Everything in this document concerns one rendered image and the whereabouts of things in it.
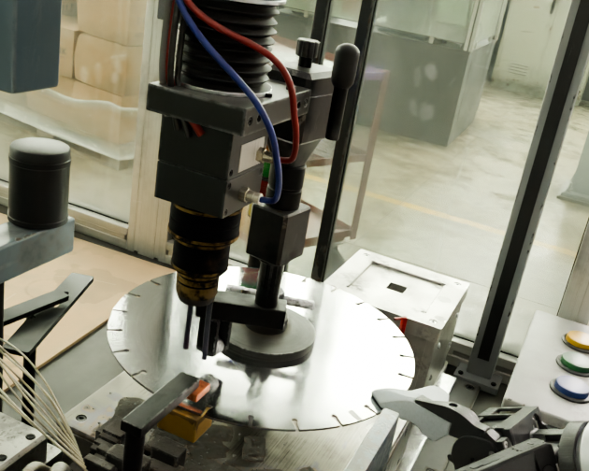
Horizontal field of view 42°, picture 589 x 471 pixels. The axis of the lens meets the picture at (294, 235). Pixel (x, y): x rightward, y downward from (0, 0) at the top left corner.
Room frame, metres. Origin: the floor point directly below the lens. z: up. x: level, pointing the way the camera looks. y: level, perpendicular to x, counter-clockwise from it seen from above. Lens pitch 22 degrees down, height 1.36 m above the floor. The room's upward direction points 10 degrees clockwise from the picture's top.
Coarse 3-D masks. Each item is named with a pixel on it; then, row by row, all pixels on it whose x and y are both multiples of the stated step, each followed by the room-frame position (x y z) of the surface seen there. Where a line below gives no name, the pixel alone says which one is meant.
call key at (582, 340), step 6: (570, 336) 0.93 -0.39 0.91; (576, 336) 0.93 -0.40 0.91; (582, 336) 0.94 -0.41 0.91; (588, 336) 0.94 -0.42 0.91; (570, 342) 0.93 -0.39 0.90; (576, 342) 0.92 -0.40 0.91; (582, 342) 0.92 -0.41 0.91; (588, 342) 0.92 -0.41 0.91; (582, 348) 0.92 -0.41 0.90; (588, 348) 0.92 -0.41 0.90
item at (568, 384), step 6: (558, 378) 0.81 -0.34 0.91; (564, 378) 0.81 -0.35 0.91; (570, 378) 0.82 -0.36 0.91; (576, 378) 0.82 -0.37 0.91; (558, 384) 0.80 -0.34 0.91; (564, 384) 0.80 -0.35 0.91; (570, 384) 0.80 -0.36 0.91; (576, 384) 0.80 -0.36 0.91; (582, 384) 0.81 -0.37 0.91; (558, 390) 0.80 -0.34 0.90; (564, 390) 0.79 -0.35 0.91; (570, 390) 0.79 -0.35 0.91; (576, 390) 0.79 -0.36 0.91; (582, 390) 0.79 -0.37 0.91; (588, 390) 0.80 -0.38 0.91; (570, 396) 0.79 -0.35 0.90; (576, 396) 0.78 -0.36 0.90; (582, 396) 0.79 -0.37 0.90
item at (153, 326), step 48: (144, 288) 0.78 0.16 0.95; (288, 288) 0.84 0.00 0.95; (144, 336) 0.68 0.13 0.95; (192, 336) 0.69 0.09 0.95; (336, 336) 0.74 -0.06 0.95; (384, 336) 0.76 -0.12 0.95; (144, 384) 0.59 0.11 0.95; (240, 384) 0.62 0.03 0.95; (288, 384) 0.63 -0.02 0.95; (336, 384) 0.65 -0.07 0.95; (384, 384) 0.66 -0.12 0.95
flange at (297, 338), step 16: (288, 320) 0.74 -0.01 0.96; (304, 320) 0.75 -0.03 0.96; (240, 336) 0.69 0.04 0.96; (256, 336) 0.69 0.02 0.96; (272, 336) 0.70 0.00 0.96; (288, 336) 0.71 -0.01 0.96; (304, 336) 0.71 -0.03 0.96; (240, 352) 0.67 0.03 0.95; (256, 352) 0.67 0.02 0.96; (272, 352) 0.67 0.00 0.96; (288, 352) 0.68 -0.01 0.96; (304, 352) 0.69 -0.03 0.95
